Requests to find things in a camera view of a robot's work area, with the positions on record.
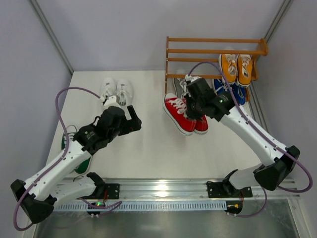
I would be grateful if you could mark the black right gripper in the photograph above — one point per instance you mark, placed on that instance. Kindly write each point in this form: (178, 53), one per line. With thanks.
(192, 109)

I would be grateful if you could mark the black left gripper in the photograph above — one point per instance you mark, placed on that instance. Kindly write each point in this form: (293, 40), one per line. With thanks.
(127, 121)

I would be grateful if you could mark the blue canvas sneaker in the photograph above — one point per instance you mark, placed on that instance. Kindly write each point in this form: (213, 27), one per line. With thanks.
(239, 94)
(220, 87)

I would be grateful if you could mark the red canvas sneaker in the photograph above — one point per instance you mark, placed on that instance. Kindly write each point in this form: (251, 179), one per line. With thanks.
(201, 125)
(176, 109)

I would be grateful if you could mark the grey canvas sneaker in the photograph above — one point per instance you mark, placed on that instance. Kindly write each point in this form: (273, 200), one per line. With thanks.
(179, 85)

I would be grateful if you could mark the orange canvas sneaker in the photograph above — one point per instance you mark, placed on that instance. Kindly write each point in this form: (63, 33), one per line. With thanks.
(228, 66)
(244, 66)

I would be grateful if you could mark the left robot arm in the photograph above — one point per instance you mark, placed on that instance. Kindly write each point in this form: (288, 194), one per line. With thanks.
(40, 194)

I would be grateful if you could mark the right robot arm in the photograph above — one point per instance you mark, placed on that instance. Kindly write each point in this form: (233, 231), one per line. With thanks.
(274, 166)

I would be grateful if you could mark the wooden shoe shelf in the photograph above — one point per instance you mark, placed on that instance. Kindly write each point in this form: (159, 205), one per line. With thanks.
(200, 55)

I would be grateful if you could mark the white leather sneaker right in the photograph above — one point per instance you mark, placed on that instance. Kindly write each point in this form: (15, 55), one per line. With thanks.
(124, 91)

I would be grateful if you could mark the white leather sneaker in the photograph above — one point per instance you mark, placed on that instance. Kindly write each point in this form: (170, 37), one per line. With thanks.
(124, 91)
(108, 87)

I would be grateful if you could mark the white leather sneaker left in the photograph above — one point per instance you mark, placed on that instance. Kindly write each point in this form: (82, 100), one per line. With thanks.
(108, 87)

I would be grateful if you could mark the green canvas sneaker right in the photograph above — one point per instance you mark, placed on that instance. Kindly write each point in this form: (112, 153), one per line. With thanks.
(83, 167)

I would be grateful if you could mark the left controller board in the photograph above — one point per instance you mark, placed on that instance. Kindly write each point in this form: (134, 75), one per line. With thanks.
(96, 207)

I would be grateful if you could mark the controller board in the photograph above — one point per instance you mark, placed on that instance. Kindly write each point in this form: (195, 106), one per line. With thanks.
(233, 207)
(96, 207)

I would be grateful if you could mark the right controller board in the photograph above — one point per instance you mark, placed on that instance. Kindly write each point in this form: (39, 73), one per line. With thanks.
(233, 207)

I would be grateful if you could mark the aluminium mounting rail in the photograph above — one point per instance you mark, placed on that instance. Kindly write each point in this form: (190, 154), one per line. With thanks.
(151, 189)

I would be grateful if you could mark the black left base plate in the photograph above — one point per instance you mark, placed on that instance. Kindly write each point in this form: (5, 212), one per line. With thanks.
(110, 191)

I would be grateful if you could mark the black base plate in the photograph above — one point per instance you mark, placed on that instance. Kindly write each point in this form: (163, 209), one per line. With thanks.
(110, 191)
(215, 189)

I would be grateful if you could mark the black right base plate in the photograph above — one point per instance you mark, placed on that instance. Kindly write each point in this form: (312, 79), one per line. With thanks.
(215, 189)

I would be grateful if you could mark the slotted grey cable duct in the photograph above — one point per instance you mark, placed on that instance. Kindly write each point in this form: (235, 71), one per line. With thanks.
(147, 206)

